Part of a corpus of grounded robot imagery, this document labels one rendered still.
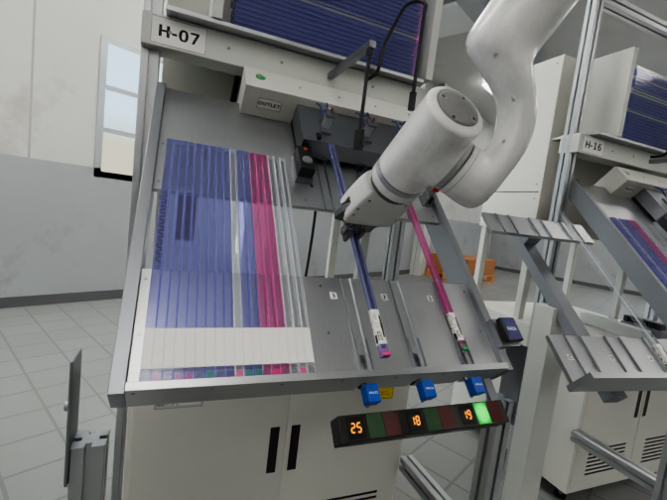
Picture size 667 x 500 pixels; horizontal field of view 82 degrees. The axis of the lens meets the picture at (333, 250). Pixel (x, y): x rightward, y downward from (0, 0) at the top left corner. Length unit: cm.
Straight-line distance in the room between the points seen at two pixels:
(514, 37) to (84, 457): 77
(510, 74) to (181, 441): 93
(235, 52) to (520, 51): 71
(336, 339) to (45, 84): 325
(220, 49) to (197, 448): 94
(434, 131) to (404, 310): 39
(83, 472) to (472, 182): 65
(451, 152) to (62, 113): 335
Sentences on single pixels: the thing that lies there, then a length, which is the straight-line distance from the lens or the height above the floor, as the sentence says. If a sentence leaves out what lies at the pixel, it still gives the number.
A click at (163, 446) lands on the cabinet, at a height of 43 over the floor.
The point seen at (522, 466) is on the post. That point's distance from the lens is 125.
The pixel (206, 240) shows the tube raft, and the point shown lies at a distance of 72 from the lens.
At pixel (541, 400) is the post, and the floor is 57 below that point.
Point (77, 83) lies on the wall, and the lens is 372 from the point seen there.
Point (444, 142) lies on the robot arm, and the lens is 51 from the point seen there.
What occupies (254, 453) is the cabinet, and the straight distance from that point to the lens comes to 106.
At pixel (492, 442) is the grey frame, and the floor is 55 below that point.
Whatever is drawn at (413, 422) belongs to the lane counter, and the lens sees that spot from 71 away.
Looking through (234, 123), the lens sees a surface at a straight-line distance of 99.
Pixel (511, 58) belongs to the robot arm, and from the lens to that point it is 56.
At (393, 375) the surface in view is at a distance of 68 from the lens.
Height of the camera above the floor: 99
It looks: 6 degrees down
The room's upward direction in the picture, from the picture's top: 7 degrees clockwise
